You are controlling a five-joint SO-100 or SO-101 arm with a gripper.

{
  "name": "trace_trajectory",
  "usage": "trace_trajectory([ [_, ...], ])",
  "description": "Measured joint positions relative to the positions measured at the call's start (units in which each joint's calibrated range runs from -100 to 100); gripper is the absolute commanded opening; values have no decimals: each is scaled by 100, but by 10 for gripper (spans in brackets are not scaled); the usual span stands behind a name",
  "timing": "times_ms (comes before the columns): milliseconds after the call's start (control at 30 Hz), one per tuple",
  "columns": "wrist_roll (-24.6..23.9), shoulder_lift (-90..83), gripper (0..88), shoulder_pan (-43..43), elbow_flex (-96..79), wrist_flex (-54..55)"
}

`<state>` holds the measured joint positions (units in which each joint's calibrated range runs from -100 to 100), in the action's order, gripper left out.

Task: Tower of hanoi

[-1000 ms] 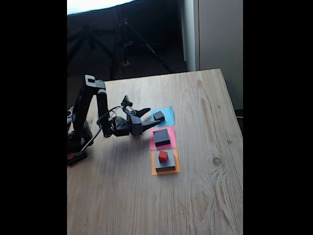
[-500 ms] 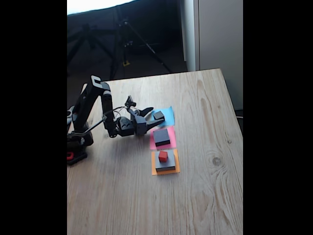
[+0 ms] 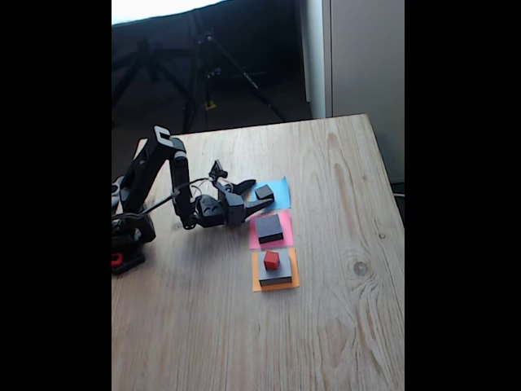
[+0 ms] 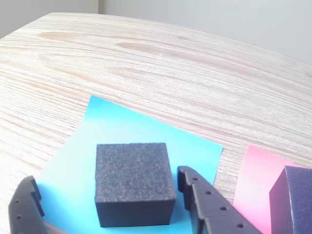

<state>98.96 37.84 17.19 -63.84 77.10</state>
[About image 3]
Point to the red table clamp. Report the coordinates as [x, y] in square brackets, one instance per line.
[116, 260]

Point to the black light stand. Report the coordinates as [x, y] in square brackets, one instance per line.
[156, 75]

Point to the medium black cube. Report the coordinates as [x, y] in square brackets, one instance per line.
[268, 226]

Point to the small black cube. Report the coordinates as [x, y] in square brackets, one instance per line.
[264, 191]

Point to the bright white light panel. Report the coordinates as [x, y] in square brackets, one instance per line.
[154, 8]

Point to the black tripod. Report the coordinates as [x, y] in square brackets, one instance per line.
[211, 73]

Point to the orange paper sheet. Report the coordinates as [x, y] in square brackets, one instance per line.
[295, 277]

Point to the small red cube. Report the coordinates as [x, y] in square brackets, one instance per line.
[271, 260]

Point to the white cabinet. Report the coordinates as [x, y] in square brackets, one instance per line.
[366, 61]

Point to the pink paper sheet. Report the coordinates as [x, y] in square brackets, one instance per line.
[287, 232]

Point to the large grey cube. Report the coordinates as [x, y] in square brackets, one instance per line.
[285, 271]

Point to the blue paper sheet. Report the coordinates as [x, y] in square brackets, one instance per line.
[283, 189]

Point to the small gripper camera board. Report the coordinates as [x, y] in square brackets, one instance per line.
[217, 170]

